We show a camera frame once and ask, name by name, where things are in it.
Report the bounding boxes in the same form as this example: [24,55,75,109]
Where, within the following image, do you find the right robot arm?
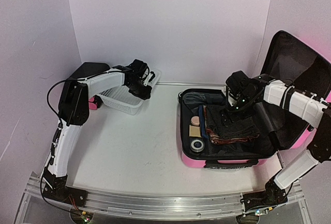
[226,71,330,211]

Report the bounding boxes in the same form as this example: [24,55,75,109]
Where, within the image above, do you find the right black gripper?
[219,94,258,128]

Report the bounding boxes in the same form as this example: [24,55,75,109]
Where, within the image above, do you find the pink hard-shell suitcase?
[178,31,330,169]

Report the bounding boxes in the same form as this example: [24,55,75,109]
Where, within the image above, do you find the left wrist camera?
[144,71,156,86]

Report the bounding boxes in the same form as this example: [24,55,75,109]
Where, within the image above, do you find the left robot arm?
[40,59,158,207]

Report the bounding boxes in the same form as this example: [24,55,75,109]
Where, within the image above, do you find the blue folded item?
[198,105,208,139]

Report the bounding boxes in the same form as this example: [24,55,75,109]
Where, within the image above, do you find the black dotted garment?
[204,105,260,138]

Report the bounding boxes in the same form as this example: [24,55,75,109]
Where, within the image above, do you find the round pink compact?
[190,116,200,126]

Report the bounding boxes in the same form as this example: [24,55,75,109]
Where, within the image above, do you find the dark blue jeans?
[182,92,227,113]

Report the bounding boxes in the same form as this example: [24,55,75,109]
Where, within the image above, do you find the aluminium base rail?
[13,173,312,223]

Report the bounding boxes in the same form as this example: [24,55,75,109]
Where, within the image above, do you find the small green circuit board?
[79,211,92,223]

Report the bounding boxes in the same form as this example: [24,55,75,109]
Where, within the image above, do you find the round black tin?
[190,139,205,153]

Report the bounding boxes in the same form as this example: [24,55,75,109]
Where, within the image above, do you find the black pink drawer organizer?
[69,62,111,110]

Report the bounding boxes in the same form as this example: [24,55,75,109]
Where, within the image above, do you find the white plastic mesh basket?
[97,68,161,115]

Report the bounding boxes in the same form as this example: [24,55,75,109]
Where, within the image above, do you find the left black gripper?
[127,80,153,101]

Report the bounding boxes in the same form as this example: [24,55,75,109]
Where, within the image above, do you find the red brown patterned garment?
[206,128,260,145]

